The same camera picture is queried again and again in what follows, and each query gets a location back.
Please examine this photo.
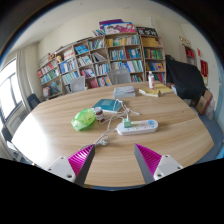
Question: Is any teal book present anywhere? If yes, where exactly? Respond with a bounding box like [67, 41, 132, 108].
[92, 98, 124, 114]

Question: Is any grey mesh chair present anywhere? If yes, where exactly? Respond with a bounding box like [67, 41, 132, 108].
[107, 68, 133, 85]
[69, 75, 87, 94]

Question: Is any white charger cable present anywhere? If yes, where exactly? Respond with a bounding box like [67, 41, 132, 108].
[106, 99, 141, 125]

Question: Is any window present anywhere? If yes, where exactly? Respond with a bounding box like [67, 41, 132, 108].
[0, 59, 24, 121]

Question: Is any yellow book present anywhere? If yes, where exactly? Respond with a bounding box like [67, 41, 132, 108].
[153, 83, 174, 94]
[138, 87, 160, 98]

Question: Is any red wall banner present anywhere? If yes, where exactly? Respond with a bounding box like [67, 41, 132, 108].
[199, 59, 209, 78]

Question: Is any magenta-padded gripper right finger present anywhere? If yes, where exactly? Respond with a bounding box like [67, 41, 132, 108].
[134, 143, 184, 185]

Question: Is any green charger block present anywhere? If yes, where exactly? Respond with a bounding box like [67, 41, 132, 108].
[122, 118, 132, 129]

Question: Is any green plastic bag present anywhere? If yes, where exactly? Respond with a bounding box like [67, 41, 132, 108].
[70, 108, 97, 132]

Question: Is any white power strip cable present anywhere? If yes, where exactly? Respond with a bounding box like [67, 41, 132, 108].
[79, 128, 118, 151]

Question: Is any dark office chair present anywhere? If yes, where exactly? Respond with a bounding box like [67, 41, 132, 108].
[26, 93, 42, 111]

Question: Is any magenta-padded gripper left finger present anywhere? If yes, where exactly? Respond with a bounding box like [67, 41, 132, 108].
[45, 144, 96, 187]

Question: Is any wooden bookshelf unit with books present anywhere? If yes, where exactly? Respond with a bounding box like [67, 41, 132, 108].
[36, 18, 167, 100]

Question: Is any cardboard box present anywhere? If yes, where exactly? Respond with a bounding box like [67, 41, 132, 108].
[195, 89, 214, 115]

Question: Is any white power strip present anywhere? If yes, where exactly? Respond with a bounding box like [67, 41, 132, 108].
[116, 119, 159, 136]

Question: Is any clear bottle with red label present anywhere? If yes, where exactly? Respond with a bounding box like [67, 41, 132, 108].
[147, 70, 156, 90]

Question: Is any small wooden wall shelf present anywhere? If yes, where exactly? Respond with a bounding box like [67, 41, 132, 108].
[179, 43, 198, 66]

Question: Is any grey book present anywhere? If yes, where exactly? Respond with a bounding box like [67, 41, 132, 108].
[113, 85, 137, 99]

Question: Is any black cloth cover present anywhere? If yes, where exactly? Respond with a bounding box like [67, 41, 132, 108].
[165, 54, 207, 101]

